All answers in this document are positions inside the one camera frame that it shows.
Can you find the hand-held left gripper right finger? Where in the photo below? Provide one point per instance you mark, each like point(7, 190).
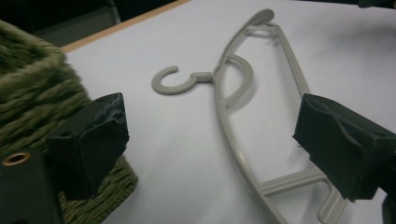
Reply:
point(339, 146)

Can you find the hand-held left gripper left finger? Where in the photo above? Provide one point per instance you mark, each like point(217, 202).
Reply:
point(90, 146)

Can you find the grey plastic clothes hanger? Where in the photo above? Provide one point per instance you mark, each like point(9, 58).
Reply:
point(232, 130)

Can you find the green woven basket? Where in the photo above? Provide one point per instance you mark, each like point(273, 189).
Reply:
point(34, 93)

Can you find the dark grey chair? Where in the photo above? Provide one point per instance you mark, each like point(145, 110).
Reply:
point(77, 21)

